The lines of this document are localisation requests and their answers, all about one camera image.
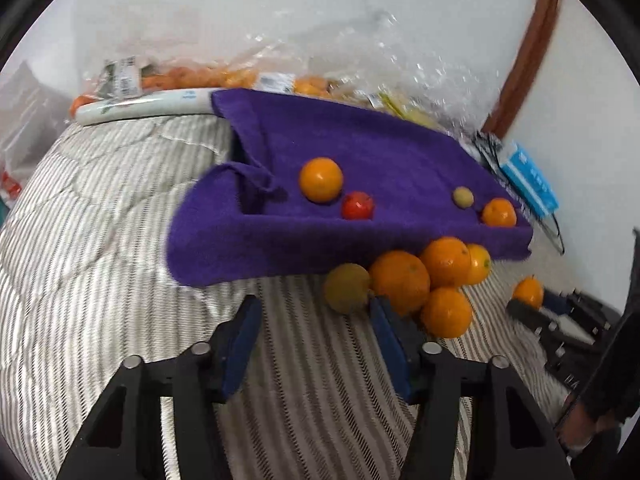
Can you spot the small red tomato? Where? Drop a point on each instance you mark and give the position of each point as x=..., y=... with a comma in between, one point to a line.
x=357, y=206

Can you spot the clear bag of brown fruits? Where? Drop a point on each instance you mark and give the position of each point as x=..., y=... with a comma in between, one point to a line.
x=350, y=92

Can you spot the yellow-orange mandarin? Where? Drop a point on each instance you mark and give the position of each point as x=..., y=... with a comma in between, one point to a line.
x=481, y=263

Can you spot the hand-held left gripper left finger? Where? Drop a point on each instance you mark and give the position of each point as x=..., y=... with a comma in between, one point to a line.
x=242, y=345

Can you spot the clear bag of oranges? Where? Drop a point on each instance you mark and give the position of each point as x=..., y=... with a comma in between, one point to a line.
x=215, y=77

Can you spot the person's right hand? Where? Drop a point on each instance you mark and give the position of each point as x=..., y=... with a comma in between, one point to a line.
x=587, y=425

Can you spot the grey plastic bag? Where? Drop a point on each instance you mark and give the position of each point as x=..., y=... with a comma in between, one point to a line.
x=25, y=110

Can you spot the clear bag of yellow fruits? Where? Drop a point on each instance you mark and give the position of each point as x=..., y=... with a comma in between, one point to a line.
x=410, y=112

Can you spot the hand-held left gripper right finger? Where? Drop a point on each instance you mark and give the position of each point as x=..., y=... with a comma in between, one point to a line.
x=390, y=347

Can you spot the orange mandarin with stem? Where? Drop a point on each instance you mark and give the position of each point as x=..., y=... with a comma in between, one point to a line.
x=528, y=292

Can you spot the oval orange mandarin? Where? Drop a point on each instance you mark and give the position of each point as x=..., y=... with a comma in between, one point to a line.
x=321, y=180

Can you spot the small yellow-green fruit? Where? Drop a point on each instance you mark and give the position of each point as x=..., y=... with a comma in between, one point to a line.
x=463, y=196
x=347, y=287

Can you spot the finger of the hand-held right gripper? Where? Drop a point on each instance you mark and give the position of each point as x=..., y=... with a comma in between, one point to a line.
x=535, y=322
x=575, y=310

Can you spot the white printed long roll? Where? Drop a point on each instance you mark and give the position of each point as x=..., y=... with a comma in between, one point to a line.
x=150, y=105

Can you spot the blue tissue pack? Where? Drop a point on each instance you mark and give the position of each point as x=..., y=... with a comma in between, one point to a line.
x=530, y=180

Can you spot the brown wooden door frame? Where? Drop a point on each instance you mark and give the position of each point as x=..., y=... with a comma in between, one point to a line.
x=530, y=45

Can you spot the purple towel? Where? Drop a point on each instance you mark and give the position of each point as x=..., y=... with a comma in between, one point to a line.
x=350, y=150

